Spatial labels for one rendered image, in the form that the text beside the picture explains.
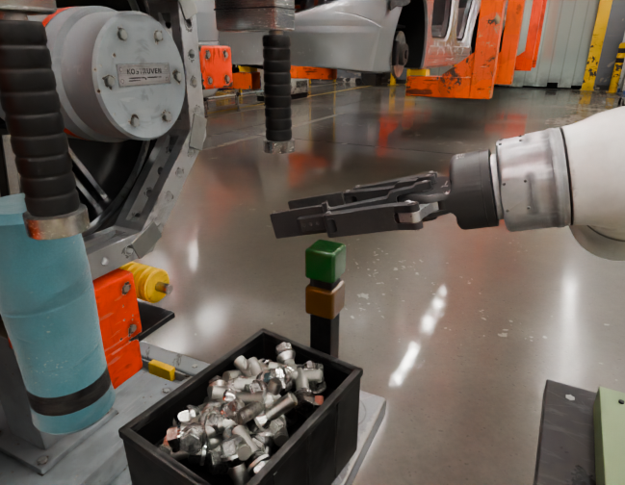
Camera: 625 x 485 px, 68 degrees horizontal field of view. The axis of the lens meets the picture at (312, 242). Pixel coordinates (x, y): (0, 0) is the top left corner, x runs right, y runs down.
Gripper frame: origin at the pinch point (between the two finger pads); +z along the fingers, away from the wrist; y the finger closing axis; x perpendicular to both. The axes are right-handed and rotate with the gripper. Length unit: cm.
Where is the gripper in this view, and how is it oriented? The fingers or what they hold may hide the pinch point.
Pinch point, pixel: (307, 215)
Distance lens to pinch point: 53.3
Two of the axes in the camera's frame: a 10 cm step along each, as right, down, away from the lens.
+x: 2.5, 9.3, 2.8
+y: -3.7, 3.6, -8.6
